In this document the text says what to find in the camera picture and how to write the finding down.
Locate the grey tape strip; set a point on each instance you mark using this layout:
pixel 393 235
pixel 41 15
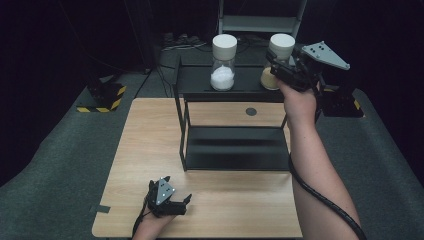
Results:
pixel 99 209

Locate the black two-tier metal rack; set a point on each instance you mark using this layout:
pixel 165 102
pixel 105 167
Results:
pixel 233 156

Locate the stand base with striped tape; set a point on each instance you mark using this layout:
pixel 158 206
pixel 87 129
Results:
pixel 103 96
pixel 340 103

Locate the round grey table grommet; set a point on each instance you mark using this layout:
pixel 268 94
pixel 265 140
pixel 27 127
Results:
pixel 251 111

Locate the person's left hand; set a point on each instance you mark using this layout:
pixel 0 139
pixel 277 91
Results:
pixel 153 225

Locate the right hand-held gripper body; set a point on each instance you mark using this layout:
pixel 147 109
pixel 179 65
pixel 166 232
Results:
pixel 306 70

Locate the person's right hand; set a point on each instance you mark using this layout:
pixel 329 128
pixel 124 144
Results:
pixel 300 105

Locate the glass jar with yellow powder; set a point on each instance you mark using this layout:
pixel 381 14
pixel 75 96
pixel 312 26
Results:
pixel 282 43

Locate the glass jar with white powder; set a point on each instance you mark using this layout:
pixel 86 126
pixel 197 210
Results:
pixel 223 63

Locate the grey metal shelf unit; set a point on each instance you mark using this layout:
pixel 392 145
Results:
pixel 260 24

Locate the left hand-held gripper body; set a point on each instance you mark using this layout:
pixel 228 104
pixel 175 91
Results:
pixel 163 200

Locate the grey carpet mat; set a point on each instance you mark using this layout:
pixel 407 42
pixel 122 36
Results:
pixel 50 160

